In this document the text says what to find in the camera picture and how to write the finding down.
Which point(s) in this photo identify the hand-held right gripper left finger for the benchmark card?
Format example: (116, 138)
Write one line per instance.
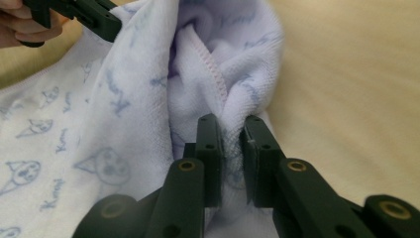
(209, 165)

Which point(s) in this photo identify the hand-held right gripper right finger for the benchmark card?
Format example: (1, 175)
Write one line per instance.
(262, 175)

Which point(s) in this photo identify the white towel with blue print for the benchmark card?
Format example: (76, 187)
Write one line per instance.
(132, 99)

